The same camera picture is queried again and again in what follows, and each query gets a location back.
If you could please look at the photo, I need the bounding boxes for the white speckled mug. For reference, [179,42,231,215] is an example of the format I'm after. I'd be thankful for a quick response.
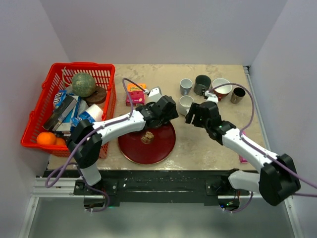
[177,95,194,116]

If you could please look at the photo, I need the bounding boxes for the red floral mug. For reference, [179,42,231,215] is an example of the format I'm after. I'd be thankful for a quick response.
[211,78,232,101]

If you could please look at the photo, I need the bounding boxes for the dark grey mug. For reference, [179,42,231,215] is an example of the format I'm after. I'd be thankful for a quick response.
[194,74,211,96]

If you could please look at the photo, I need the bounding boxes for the small grey mug white inside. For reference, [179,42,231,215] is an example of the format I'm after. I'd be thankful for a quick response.
[180,78,193,96]

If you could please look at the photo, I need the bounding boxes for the small brown espresso cup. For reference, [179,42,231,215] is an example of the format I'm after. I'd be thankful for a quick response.
[230,87,246,104]

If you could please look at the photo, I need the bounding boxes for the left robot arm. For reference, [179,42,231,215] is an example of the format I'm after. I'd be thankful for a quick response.
[66,96,178,194]

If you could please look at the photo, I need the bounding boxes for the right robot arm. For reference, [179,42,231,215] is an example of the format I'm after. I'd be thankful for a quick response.
[185,101,301,206]

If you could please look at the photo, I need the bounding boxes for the orange pink sponge box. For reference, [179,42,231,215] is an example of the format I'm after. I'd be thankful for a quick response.
[126,83,145,107]

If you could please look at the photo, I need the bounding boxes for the dark red round tray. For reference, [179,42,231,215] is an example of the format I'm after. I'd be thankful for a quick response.
[118,123,176,165]

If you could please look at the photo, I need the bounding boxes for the pink flat box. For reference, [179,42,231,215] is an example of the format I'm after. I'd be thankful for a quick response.
[238,130,248,164]

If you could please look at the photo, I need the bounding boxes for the brown wooden disc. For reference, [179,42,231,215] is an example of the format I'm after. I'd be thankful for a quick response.
[85,86,107,104]

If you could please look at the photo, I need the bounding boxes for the white blue paper cup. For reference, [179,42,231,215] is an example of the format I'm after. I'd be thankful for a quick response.
[71,104,103,126]

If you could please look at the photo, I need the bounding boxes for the green round melon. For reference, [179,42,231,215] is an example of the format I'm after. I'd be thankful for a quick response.
[71,72,96,97]

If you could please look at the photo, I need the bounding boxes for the blue candy bag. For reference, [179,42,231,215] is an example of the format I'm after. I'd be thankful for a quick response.
[53,90,67,110]

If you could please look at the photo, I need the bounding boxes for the red plastic basket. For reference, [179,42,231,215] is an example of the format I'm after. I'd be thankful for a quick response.
[20,62,116,157]

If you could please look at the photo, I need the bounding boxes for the black carton box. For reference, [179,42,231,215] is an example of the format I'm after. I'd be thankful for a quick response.
[43,95,77,131]

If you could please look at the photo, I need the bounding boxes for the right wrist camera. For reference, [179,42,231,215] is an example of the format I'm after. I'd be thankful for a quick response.
[204,91,219,104]

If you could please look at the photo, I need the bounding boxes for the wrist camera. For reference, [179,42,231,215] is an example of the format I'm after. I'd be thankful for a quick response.
[204,91,219,104]
[145,87,162,103]

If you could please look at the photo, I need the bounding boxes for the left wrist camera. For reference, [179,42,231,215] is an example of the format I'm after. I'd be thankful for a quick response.
[145,87,162,103]

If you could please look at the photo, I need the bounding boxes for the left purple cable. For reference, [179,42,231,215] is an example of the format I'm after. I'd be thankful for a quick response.
[45,77,149,214]

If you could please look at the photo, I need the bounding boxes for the purple cable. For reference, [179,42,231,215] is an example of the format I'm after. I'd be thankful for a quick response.
[208,82,317,214]
[45,77,149,214]

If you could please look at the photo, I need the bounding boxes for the black table front rail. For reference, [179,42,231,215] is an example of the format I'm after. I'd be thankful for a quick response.
[42,168,261,207]

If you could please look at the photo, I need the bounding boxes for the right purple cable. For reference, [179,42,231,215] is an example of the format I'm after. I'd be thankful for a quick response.
[208,82,317,214]

